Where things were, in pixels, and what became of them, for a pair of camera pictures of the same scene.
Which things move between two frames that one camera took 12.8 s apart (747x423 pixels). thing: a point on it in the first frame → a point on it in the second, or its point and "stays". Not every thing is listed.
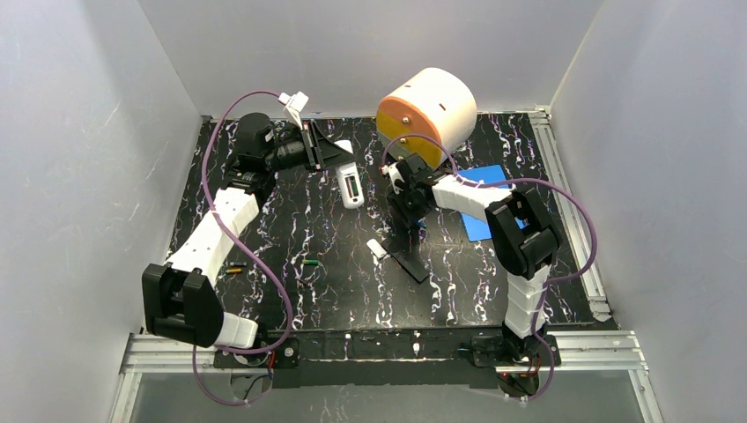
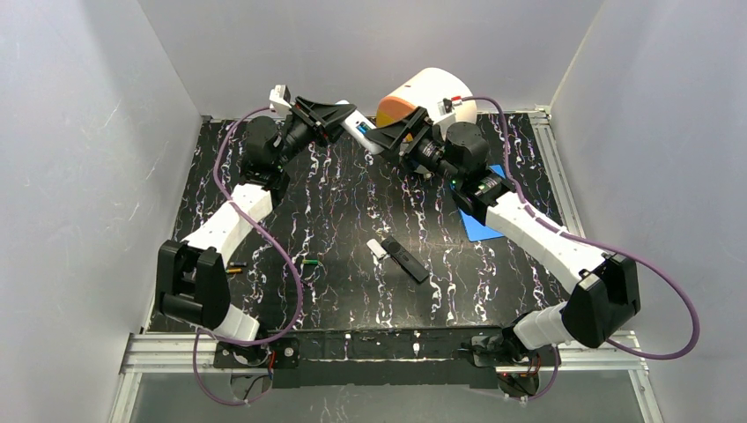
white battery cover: (375, 248) stays
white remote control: (350, 184) → (358, 124)
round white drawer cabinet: (431, 113) stays
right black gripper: (410, 216) → (413, 136)
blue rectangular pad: (478, 229) stays
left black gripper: (314, 145) → (304, 116)
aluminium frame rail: (152, 354) stays
